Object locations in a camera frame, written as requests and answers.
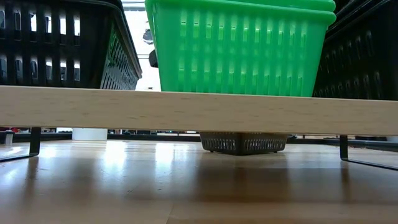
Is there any black perforated plastic basket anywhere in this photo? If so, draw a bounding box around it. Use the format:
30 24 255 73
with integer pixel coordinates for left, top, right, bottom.
200 131 289 157
0 0 143 91
312 0 398 101

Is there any green perforated plastic basket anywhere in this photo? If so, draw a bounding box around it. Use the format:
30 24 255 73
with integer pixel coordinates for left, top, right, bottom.
217 0 336 12
145 0 337 98

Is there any green plant in white pot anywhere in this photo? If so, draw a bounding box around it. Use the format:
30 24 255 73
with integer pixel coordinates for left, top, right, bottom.
72 128 108 141

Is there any small silver metal fitting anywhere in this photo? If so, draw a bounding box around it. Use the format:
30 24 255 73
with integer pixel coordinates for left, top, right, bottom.
4 129 15 146

